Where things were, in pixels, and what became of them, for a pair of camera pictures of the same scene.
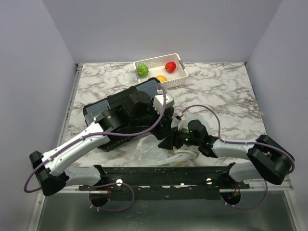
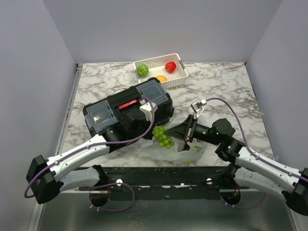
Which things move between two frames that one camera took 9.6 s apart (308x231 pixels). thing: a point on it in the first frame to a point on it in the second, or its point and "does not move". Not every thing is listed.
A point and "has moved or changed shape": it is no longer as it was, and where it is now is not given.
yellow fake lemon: (161, 78) does not move
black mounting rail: (166, 183) does not move
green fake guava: (142, 70) does not move
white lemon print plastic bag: (149, 152) has moved or changed shape
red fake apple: (170, 67) does not move
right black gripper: (171, 141) to (185, 130)
